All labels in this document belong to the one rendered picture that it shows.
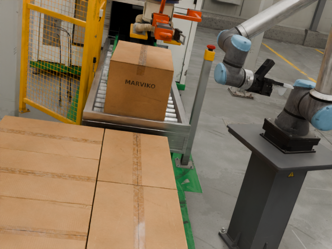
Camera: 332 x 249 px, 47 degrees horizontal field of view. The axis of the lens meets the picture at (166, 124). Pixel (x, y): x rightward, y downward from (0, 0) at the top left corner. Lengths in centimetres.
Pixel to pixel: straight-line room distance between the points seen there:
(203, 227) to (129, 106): 94
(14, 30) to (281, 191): 219
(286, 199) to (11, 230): 150
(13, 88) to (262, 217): 211
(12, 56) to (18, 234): 188
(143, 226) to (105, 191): 28
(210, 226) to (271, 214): 50
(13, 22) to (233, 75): 190
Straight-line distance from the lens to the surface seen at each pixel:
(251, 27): 184
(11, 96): 330
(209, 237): 258
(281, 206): 237
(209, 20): 1126
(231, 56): 170
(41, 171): 194
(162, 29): 170
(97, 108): 269
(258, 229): 238
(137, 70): 240
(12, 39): 316
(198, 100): 305
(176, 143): 255
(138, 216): 171
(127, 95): 246
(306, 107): 203
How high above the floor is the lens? 157
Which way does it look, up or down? 23 degrees down
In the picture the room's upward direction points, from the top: 11 degrees clockwise
